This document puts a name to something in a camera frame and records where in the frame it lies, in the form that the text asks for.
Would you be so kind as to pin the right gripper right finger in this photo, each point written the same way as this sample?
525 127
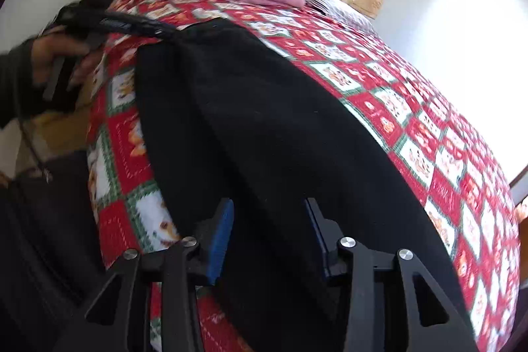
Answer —
394 304

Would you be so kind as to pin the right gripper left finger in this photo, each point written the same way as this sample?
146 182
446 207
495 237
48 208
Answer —
116 316

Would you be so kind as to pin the black pants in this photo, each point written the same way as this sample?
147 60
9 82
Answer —
224 116

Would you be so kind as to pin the person's left hand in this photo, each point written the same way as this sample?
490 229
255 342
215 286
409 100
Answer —
54 44

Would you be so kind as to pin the striped pillow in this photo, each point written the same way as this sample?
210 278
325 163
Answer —
343 13

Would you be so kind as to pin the person's left forearm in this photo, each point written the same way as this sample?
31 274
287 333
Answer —
20 98

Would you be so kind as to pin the red patterned bed quilt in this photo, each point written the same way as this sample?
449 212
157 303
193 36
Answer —
440 155

